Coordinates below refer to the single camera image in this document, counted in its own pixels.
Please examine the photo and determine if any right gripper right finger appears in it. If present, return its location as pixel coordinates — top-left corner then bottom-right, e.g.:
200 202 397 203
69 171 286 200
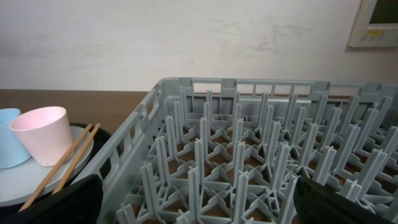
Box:
294 176 392 224

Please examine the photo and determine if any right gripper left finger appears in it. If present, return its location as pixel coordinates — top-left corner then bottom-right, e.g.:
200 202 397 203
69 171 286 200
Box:
1 174 103 224

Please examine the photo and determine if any wooden chopstick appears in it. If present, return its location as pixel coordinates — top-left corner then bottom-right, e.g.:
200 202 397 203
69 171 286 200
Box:
19 124 93 212
52 123 100 194

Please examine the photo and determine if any pink cup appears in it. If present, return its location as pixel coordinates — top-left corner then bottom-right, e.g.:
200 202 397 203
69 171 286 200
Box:
9 106 73 167

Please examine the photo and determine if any grey dishwasher rack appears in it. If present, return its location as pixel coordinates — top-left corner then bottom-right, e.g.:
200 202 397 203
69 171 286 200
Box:
70 77 398 224

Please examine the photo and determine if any round black serving tray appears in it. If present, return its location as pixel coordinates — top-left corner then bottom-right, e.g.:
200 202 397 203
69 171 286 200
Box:
1 123 111 218

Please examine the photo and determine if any light blue cup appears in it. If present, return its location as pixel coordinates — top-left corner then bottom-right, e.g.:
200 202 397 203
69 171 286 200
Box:
1 108 31 169

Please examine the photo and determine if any wall control panel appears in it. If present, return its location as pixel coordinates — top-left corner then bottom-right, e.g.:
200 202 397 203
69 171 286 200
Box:
348 0 397 47

